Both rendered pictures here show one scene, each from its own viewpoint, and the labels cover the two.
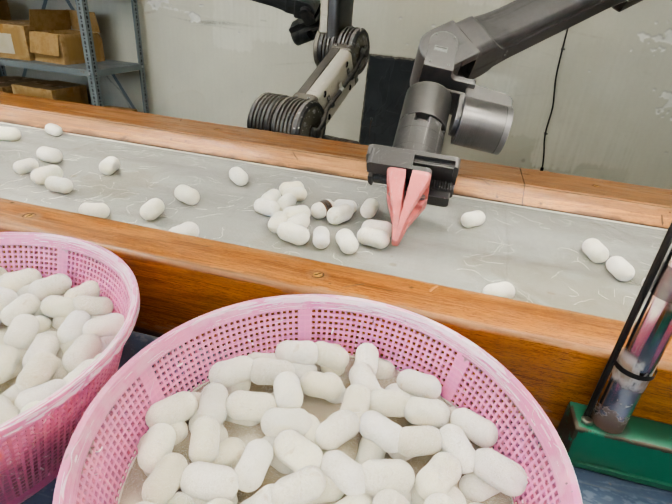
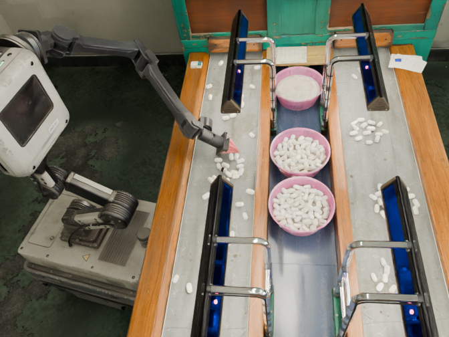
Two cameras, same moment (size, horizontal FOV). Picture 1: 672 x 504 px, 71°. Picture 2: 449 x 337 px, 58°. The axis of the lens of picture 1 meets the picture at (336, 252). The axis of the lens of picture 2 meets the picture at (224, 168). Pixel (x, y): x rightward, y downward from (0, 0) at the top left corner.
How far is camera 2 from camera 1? 1.73 m
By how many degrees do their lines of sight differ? 68
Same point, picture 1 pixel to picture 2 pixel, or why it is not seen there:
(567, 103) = not seen: outside the picture
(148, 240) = (261, 190)
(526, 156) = not seen: outside the picture
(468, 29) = (188, 116)
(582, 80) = not seen: outside the picture
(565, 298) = (246, 126)
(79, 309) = (282, 196)
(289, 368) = (284, 161)
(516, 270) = (237, 132)
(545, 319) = (263, 128)
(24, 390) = (303, 190)
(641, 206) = (196, 104)
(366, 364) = (280, 152)
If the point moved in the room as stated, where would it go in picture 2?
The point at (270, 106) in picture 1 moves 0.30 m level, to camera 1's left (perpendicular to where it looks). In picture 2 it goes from (123, 208) to (121, 275)
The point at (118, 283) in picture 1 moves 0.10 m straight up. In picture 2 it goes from (276, 190) to (275, 176)
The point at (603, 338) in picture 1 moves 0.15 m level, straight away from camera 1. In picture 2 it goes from (266, 121) to (238, 113)
